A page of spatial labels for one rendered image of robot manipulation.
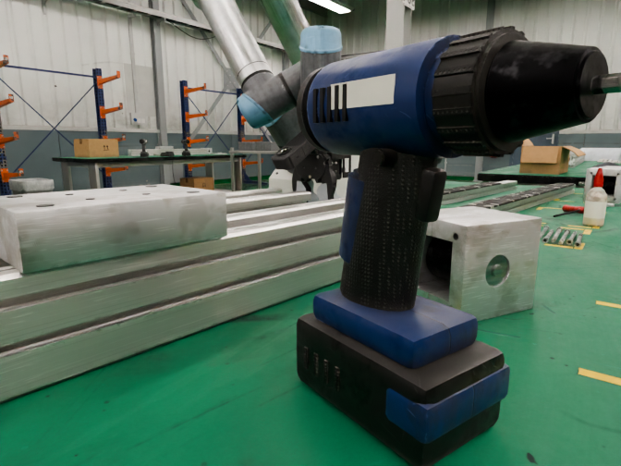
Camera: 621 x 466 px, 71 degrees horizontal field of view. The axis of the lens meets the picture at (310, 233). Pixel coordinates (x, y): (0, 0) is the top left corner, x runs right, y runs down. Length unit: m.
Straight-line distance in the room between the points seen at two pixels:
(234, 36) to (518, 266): 0.75
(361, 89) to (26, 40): 8.52
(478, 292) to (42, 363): 0.36
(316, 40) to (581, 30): 11.13
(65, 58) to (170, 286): 8.61
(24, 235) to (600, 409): 0.38
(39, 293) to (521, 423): 0.33
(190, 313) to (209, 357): 0.05
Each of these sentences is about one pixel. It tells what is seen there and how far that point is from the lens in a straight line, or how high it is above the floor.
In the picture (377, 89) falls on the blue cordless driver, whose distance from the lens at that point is 0.24.
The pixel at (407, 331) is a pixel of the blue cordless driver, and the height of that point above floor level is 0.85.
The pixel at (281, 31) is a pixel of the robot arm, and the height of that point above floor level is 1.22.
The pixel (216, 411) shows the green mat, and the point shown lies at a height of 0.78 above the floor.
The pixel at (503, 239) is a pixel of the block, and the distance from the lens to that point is 0.45.
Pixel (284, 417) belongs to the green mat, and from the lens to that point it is 0.29.
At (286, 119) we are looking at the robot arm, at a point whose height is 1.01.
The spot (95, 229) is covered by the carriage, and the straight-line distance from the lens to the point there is 0.34.
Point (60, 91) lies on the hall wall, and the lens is 8.79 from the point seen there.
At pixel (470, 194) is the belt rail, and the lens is 1.43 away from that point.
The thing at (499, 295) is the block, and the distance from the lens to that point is 0.46.
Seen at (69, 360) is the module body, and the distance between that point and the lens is 0.37.
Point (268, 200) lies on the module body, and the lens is 0.69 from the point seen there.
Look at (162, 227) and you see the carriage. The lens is 0.36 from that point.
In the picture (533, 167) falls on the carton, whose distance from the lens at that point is 2.77.
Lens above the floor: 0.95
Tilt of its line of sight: 12 degrees down
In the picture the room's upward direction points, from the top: straight up
